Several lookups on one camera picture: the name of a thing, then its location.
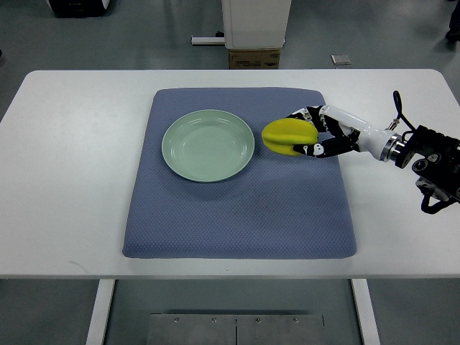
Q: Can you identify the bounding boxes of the yellow starfruit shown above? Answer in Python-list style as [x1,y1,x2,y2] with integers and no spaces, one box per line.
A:
[262,118,318,156]

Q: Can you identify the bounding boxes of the white table leg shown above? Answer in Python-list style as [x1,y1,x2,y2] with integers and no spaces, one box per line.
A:
[351,279,381,345]
[86,279,116,345]

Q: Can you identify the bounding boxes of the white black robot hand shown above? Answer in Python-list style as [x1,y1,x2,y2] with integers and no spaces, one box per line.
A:
[289,105,403,162]

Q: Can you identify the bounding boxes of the black white wheeled base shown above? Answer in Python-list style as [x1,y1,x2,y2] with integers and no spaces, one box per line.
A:
[47,0,111,18]

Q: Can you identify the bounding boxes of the blue quilted mat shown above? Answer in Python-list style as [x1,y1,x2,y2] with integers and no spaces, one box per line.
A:
[122,88,357,259]

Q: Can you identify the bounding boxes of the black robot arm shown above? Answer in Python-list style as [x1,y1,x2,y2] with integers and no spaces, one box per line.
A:
[387,91,459,214]

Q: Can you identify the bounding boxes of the right white table leg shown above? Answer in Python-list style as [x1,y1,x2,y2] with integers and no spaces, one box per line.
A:
[351,279,381,345]

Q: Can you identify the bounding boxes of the small grey floor plate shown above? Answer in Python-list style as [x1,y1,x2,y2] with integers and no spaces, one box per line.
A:
[331,55,351,66]

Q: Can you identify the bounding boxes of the left white table leg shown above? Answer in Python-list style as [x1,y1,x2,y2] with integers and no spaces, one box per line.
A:
[86,279,116,345]

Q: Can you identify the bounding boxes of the white metal bar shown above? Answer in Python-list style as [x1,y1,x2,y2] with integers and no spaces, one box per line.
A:
[190,36,225,46]

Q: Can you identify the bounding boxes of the brown cardboard box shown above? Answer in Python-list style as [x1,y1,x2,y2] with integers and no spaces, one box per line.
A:
[229,49,280,70]

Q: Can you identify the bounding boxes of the grey metal base plate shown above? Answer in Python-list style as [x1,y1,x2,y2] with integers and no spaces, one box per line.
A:
[147,313,328,344]

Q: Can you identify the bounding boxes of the light green plate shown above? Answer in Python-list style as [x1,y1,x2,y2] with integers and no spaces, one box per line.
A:
[162,109,255,183]

